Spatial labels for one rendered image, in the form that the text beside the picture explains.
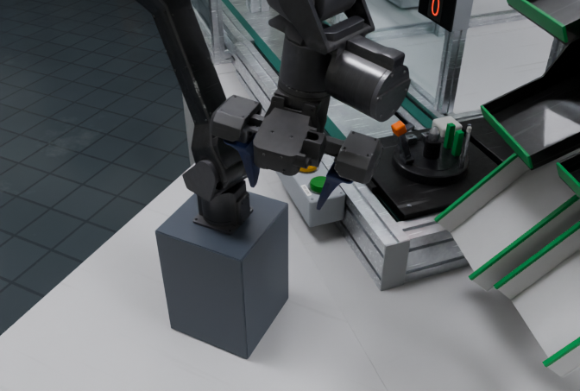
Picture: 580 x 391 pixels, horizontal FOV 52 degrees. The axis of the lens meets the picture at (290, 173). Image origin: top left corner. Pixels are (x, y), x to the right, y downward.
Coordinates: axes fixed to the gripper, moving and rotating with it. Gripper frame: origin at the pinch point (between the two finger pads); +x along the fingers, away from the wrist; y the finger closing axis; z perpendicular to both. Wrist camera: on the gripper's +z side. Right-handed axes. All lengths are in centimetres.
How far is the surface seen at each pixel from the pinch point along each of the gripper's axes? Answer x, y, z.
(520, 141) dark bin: -3.3, 24.6, -17.5
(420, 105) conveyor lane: 22, 9, -70
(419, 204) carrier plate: 20.3, 15.5, -31.1
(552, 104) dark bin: -6.6, 27.5, -23.7
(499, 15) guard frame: 24, 22, -156
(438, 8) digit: -3, 7, -63
